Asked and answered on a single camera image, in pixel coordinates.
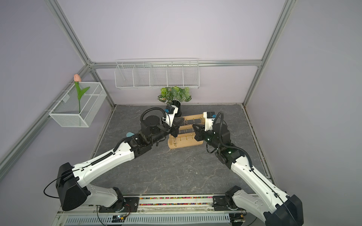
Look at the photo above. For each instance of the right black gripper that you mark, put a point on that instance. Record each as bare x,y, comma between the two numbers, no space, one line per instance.
199,133

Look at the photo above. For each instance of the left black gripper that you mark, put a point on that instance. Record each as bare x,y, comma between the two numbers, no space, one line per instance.
175,126

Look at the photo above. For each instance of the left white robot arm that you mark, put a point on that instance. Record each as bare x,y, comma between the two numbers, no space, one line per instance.
73,183

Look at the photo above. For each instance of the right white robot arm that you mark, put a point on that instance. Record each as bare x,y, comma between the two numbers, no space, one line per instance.
254,178

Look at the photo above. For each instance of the wooden jewelry display stand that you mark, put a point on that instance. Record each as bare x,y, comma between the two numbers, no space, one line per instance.
186,136

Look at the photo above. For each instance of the teal small shovel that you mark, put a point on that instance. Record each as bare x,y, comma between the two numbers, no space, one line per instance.
129,134

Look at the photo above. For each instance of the potted green plant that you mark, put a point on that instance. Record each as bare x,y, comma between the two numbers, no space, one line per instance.
174,96

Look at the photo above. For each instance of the pink artificial tulip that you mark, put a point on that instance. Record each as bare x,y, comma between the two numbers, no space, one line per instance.
80,91

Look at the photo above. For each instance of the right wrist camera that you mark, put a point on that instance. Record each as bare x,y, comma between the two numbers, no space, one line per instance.
209,118

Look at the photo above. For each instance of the white wire wall shelf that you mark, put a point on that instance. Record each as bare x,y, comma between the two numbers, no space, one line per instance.
152,73

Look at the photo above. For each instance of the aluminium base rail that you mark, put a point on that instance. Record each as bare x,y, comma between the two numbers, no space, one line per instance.
168,204

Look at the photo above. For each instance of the white mesh wall basket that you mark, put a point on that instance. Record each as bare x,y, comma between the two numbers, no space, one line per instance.
66,112

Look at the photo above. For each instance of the white slotted cable duct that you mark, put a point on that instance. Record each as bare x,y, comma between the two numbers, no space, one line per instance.
152,219

